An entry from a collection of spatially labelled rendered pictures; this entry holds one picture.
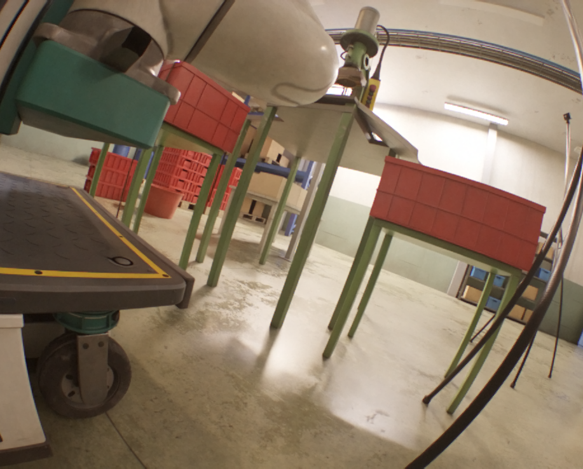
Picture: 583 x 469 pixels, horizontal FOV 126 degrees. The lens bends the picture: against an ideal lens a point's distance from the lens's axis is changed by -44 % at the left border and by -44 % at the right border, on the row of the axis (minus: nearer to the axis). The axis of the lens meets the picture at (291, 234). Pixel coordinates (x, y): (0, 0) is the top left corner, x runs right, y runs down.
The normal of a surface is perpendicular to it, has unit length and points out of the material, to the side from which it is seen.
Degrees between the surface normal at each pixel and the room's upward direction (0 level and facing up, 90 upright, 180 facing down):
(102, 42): 90
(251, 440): 0
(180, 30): 140
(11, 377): 90
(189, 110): 90
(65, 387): 90
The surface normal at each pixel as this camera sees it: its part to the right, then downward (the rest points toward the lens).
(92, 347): 0.82, 0.32
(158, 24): 0.92, 0.36
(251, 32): 0.32, 0.67
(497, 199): -0.48, -0.11
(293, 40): 0.50, 0.48
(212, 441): 0.32, -0.94
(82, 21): 0.36, 0.10
